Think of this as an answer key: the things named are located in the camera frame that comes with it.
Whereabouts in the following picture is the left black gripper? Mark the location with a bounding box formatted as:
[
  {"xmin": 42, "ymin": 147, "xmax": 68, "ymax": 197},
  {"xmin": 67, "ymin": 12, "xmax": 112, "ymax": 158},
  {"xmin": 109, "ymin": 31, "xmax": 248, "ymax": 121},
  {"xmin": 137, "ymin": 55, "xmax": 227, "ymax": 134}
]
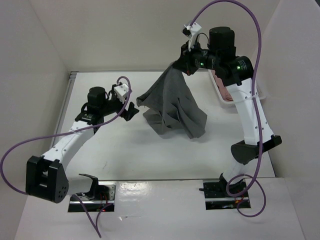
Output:
[{"xmin": 100, "ymin": 85, "xmax": 139, "ymax": 121}]

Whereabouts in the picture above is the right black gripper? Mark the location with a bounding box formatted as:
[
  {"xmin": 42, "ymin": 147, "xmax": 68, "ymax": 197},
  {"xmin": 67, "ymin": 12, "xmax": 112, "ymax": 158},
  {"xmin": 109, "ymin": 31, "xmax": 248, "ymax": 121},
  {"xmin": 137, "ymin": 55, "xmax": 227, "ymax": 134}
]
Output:
[{"xmin": 172, "ymin": 38, "xmax": 220, "ymax": 76}]

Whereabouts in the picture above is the grey pleated skirt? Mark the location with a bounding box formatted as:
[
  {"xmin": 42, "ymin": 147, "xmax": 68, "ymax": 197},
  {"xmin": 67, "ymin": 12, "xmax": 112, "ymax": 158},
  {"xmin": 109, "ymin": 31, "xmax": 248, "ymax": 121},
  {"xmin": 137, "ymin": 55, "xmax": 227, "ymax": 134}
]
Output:
[{"xmin": 136, "ymin": 64, "xmax": 208, "ymax": 139}]

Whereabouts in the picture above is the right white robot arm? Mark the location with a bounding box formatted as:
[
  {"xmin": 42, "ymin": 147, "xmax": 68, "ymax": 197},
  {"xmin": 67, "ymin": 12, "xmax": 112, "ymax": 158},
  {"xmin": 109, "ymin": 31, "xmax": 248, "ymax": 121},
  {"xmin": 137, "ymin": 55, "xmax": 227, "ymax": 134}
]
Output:
[{"xmin": 173, "ymin": 24, "xmax": 282, "ymax": 197}]

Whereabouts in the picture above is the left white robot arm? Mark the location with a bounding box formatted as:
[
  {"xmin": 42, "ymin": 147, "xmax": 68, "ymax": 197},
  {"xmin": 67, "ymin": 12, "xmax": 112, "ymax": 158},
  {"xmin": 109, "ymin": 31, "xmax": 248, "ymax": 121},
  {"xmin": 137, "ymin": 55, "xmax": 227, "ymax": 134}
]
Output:
[{"xmin": 25, "ymin": 82, "xmax": 139, "ymax": 204}]

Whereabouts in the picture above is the pink skirt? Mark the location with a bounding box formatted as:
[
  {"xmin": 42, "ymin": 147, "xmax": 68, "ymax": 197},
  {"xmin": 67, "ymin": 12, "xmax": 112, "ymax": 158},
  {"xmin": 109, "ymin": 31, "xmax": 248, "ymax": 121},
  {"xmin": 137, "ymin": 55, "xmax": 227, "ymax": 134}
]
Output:
[{"xmin": 214, "ymin": 76, "xmax": 233, "ymax": 102}]

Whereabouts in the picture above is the white plastic basket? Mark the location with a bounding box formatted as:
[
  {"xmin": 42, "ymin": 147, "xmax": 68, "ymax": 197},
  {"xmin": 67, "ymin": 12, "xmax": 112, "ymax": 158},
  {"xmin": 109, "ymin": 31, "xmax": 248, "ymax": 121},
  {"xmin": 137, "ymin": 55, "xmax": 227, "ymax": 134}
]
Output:
[{"xmin": 211, "ymin": 69, "xmax": 268, "ymax": 109}]

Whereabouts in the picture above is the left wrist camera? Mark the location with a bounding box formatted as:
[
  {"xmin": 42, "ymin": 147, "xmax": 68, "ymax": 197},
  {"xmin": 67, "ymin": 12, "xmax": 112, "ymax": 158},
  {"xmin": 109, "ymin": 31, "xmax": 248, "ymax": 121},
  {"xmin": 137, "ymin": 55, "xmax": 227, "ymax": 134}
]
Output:
[{"xmin": 114, "ymin": 83, "xmax": 130, "ymax": 103}]

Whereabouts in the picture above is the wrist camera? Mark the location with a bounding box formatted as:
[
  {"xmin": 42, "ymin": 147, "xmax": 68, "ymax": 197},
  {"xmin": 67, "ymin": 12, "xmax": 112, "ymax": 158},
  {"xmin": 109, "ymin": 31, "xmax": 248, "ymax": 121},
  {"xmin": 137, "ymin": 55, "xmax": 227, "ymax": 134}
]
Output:
[
  {"xmin": 182, "ymin": 22, "xmax": 202, "ymax": 52},
  {"xmin": 114, "ymin": 83, "xmax": 130, "ymax": 103}
]

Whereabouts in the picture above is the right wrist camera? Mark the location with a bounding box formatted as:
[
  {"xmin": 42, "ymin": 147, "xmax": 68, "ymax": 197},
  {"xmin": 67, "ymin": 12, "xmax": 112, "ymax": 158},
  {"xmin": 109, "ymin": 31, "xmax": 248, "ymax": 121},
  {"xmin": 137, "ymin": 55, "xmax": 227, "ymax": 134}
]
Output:
[{"xmin": 182, "ymin": 22, "xmax": 202, "ymax": 52}]

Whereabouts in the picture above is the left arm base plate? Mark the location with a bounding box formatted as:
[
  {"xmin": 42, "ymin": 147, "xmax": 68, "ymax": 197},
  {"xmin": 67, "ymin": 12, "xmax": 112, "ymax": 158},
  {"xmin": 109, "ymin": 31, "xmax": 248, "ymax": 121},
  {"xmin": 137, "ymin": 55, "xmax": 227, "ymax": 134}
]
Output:
[{"xmin": 68, "ymin": 178, "xmax": 117, "ymax": 213}]

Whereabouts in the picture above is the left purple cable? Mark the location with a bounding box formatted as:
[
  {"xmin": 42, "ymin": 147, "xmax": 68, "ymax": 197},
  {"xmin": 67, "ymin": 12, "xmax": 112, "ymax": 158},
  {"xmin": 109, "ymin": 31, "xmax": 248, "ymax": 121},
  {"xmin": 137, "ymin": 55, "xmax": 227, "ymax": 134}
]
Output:
[{"xmin": 0, "ymin": 76, "xmax": 133, "ymax": 238}]

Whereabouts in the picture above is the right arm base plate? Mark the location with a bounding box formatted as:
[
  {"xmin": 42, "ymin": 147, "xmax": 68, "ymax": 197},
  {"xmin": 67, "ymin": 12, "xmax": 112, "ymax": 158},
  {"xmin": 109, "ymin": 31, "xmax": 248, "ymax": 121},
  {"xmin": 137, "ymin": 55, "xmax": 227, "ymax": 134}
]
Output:
[{"xmin": 198, "ymin": 179, "xmax": 251, "ymax": 210}]

